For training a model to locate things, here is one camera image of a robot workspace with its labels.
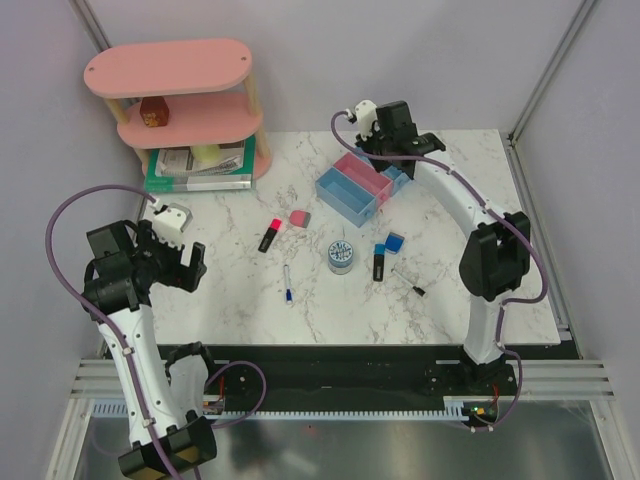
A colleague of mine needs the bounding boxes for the purple plastic drawer box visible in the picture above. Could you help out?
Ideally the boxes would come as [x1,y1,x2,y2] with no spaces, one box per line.
[382,166,410,196]

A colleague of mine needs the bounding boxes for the light blue end drawer box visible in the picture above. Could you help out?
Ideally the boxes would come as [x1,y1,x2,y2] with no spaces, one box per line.
[315,168,376,227]

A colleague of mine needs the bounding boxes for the pink cap black highlighter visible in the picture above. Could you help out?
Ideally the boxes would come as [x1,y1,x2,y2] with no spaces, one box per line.
[258,218,282,253]

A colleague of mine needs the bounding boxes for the blue and grey eraser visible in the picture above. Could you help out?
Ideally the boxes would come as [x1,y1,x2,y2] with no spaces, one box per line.
[385,232,405,254]

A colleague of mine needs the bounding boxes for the blue cap black highlighter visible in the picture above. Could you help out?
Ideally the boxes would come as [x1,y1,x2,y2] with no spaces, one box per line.
[372,243,386,282]

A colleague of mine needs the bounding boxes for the pink and grey eraser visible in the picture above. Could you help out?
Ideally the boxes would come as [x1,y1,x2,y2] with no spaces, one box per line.
[289,210,311,229]

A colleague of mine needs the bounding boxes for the blue round cleaning gel jar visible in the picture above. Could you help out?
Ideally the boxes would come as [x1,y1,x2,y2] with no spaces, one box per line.
[327,240,354,275]

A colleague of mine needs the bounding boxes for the white pen black cap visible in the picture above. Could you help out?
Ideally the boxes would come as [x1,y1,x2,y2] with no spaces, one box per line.
[391,268,426,297]

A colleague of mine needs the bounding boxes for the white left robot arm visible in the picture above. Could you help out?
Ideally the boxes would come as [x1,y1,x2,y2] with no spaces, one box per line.
[83,220,220,479]

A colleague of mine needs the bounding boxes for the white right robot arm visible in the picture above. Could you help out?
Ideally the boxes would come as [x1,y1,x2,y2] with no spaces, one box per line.
[347,100,535,394]

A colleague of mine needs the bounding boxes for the green and white book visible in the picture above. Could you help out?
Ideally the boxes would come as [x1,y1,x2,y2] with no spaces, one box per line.
[144,136,256,193]

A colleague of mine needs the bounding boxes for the white pen blue cap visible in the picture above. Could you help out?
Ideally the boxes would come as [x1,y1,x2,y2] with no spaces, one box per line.
[283,264,293,305]

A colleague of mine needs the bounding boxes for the spiral notebook with papers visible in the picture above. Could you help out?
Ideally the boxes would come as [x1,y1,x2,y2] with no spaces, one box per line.
[154,143,244,177]

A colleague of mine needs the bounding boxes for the pale yellow cup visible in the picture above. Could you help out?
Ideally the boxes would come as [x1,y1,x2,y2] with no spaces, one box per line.
[190,144,220,163]

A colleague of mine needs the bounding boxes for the brown printed box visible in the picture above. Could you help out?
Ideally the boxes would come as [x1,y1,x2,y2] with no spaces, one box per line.
[139,96,170,128]

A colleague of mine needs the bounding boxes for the pink three-tier wooden shelf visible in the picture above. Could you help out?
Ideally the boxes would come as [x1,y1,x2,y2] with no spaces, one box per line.
[84,38,272,177]

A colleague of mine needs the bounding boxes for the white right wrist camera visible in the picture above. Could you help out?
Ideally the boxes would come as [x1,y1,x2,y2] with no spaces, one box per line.
[346,100,377,140]

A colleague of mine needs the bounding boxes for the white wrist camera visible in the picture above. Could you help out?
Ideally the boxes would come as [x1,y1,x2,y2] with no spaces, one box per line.
[346,100,377,140]
[150,199,193,250]

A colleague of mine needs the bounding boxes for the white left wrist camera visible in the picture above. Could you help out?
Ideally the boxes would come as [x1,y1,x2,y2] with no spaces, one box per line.
[150,199,193,250]

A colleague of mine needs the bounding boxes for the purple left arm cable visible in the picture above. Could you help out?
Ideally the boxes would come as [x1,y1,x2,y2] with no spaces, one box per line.
[46,184,266,476]

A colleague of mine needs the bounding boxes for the aluminium frame profile rails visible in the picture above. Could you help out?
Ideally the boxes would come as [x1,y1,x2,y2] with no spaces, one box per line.
[70,359,615,401]

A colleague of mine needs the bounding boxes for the white cable comb strip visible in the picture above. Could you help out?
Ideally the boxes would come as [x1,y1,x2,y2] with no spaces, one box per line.
[91,399,486,422]

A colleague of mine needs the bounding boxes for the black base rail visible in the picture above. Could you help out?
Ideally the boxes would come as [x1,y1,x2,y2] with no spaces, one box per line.
[102,342,584,416]

